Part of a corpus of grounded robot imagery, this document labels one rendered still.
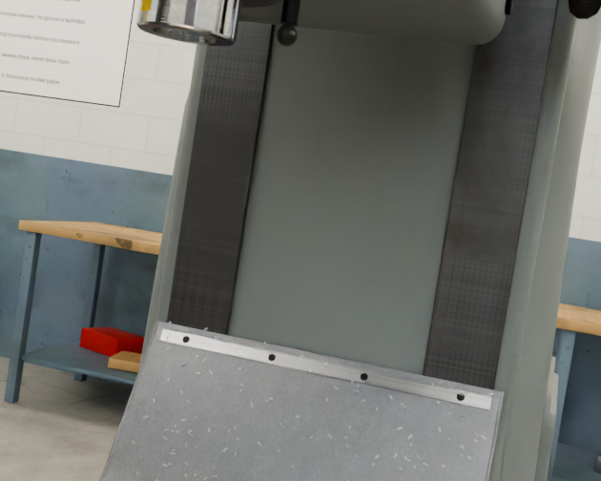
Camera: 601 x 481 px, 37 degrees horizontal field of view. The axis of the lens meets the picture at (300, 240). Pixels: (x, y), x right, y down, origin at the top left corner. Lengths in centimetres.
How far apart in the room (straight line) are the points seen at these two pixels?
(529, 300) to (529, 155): 12
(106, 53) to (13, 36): 61
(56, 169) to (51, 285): 67
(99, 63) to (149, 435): 459
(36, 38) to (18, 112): 44
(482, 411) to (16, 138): 493
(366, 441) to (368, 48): 33
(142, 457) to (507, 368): 32
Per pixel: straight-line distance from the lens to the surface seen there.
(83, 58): 539
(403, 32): 68
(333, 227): 80
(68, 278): 534
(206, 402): 81
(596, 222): 460
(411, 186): 78
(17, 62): 561
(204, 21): 42
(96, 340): 486
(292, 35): 42
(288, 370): 80
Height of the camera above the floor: 121
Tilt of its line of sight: 3 degrees down
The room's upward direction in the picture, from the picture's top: 9 degrees clockwise
